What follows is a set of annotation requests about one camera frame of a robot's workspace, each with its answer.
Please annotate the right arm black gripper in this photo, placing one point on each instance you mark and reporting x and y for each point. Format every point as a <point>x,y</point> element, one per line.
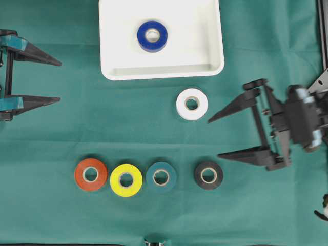
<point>295,120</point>

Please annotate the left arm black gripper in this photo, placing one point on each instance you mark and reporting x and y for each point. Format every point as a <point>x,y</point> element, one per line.
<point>19,49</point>

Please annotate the green tape roll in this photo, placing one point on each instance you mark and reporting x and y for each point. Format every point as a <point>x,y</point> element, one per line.
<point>170,172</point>

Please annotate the blue tape roll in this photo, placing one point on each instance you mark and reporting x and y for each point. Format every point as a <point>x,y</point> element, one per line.
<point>152,36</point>

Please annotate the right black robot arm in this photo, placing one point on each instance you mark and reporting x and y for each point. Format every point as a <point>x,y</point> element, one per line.
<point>321,105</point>

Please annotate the white tape roll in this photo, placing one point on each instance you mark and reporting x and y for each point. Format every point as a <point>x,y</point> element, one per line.
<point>199,97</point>

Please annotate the black tape roll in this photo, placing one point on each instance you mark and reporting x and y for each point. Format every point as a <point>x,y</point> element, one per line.
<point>212,166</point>

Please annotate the white plastic case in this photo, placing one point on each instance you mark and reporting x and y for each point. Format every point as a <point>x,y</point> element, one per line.
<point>194,46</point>

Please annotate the red tape roll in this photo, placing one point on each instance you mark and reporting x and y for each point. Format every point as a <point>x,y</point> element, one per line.
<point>80,174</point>

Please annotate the yellow tape roll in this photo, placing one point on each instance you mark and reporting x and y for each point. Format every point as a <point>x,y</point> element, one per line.
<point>115,180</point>

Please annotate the green table cloth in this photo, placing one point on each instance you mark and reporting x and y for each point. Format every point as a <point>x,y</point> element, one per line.
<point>136,122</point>

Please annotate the black white cable connector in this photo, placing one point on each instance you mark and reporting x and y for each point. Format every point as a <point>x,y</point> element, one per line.
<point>324,215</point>

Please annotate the bottom metal camera mount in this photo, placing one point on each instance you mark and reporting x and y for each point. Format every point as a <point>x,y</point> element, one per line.
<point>154,243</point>

